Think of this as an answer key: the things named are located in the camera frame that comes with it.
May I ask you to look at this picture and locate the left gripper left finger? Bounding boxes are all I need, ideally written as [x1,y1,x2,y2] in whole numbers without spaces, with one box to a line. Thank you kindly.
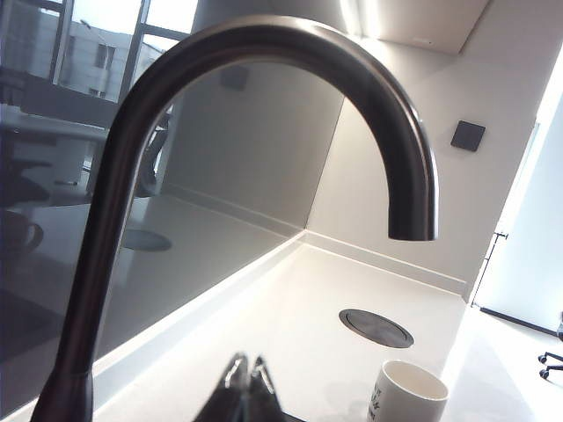
[200,351,250,422]

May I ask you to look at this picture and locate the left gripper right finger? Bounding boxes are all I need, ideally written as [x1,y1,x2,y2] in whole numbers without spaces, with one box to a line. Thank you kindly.
[249,353,288,422]

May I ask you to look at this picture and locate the white Starbucks logo mug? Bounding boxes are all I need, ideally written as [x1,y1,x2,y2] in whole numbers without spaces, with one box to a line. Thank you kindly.
[367,360,450,422]

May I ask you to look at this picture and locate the steel gooseneck faucet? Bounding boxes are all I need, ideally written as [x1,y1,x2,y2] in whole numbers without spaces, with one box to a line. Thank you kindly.
[30,15,442,422]

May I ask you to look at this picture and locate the round steel countertop cover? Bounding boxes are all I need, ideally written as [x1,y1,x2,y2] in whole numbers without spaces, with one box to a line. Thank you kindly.
[338,308,415,348]

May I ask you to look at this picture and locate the black office chair base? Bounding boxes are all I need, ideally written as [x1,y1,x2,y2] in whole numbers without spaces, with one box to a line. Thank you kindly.
[538,309,563,382]

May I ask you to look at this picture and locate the dark square wall plate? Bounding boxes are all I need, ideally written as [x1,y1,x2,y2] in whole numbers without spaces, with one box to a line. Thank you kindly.
[450,119,486,153]

